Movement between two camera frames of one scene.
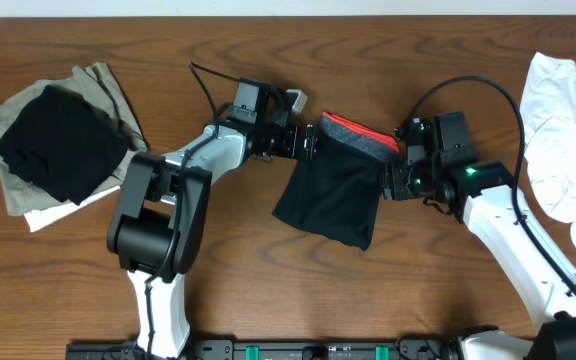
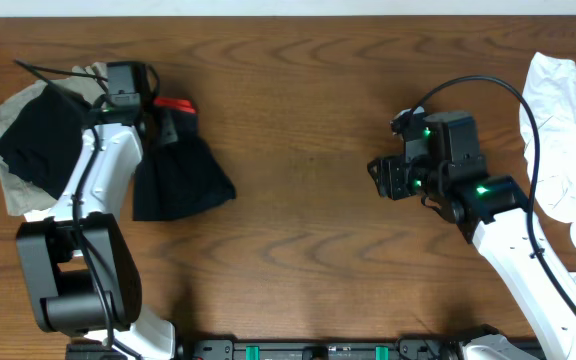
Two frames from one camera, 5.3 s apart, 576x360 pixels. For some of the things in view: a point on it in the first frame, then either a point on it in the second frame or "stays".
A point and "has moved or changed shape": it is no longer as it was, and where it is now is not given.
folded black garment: [65, 143] stays
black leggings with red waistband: [337, 193] has moved or changed shape
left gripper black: [309, 143] to [166, 126]
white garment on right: [565, 132] stays
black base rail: [280, 348] stays
